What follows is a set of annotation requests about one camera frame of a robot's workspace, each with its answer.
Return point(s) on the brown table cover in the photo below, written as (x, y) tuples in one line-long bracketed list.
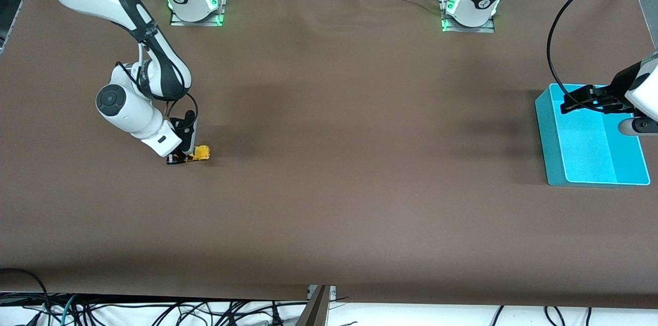
[(329, 187)]

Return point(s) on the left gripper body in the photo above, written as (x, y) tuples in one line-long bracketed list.
[(620, 85)]

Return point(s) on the dark metal profile beam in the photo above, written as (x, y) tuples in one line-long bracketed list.
[(316, 313)]

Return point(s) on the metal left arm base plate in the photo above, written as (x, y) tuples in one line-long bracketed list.
[(468, 29)]

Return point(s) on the turquoise plastic bin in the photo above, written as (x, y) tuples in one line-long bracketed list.
[(586, 161)]

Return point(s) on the yellow beetle toy car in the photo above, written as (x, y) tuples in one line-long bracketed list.
[(203, 152)]

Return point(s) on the small metal edge bracket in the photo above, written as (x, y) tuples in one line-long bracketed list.
[(333, 292)]

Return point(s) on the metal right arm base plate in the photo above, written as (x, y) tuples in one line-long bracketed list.
[(195, 23)]

